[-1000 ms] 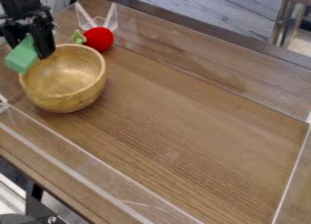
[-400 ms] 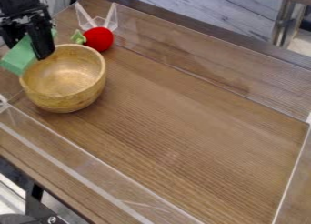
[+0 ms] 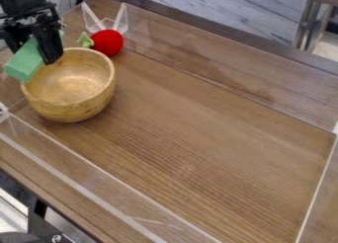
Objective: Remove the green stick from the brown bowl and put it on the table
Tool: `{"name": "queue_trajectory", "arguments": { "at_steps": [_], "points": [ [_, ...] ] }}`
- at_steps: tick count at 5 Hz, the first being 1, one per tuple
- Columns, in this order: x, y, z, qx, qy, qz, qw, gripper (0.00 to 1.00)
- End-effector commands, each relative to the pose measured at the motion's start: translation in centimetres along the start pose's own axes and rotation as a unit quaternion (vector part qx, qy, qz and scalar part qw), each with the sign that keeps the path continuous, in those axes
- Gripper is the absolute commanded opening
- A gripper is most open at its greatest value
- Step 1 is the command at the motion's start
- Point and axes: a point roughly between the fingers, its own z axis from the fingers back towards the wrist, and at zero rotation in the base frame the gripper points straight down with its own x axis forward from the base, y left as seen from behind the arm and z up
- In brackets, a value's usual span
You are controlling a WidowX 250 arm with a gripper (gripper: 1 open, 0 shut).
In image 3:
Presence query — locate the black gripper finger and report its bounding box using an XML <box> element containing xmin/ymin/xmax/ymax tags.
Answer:
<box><xmin>34</xmin><ymin>26</ymin><xmax>63</xmax><ymax>65</ymax></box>
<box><xmin>4</xmin><ymin>32</ymin><xmax>30</xmax><ymax>53</ymax></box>

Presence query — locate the clear acrylic front barrier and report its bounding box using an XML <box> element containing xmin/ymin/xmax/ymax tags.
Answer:
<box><xmin>0</xmin><ymin>103</ymin><xmax>222</xmax><ymax>243</ymax></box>

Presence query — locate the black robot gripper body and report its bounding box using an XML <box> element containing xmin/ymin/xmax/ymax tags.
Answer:
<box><xmin>0</xmin><ymin>0</ymin><xmax>62</xmax><ymax>40</ymax></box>

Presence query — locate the clear acrylic corner bracket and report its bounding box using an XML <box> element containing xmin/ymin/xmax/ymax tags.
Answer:
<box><xmin>81</xmin><ymin>3</ymin><xmax>129</xmax><ymax>34</ymax></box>

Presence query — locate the green rectangular block stick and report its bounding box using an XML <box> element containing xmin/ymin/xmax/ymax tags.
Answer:
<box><xmin>4</xmin><ymin>37</ymin><xmax>44</xmax><ymax>83</ymax></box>

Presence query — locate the red toy radish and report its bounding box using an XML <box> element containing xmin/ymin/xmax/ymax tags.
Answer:
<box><xmin>77</xmin><ymin>30</ymin><xmax>125</xmax><ymax>56</ymax></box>

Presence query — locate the metal table leg background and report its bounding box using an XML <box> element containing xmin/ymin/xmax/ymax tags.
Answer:
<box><xmin>294</xmin><ymin>0</ymin><xmax>333</xmax><ymax>52</ymax></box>

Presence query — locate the black table frame leg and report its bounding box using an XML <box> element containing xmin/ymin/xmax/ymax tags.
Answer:
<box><xmin>28</xmin><ymin>199</ymin><xmax>74</xmax><ymax>243</ymax></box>

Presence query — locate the brown wooden bowl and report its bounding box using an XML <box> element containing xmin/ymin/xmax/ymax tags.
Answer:
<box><xmin>22</xmin><ymin>47</ymin><xmax>117</xmax><ymax>122</ymax></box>

